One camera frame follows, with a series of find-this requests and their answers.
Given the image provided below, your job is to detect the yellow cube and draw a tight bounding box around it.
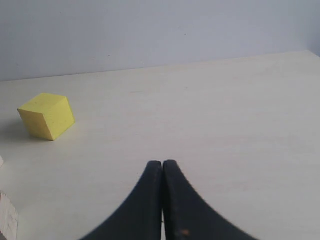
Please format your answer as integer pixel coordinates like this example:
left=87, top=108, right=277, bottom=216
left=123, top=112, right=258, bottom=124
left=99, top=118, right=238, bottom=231
left=17, top=93, right=75, bottom=141

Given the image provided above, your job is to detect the large pale wooden cube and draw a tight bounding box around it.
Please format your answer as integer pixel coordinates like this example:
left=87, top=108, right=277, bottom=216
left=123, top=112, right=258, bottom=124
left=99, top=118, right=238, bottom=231
left=0, top=191, right=19, bottom=240

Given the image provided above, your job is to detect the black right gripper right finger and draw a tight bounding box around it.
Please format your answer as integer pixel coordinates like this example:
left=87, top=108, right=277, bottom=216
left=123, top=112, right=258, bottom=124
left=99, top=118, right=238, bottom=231
left=162, top=160, right=254, bottom=240

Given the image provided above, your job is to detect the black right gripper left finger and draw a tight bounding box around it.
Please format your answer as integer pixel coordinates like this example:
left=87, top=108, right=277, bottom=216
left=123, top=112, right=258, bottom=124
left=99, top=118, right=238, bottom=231
left=83, top=161, right=163, bottom=240

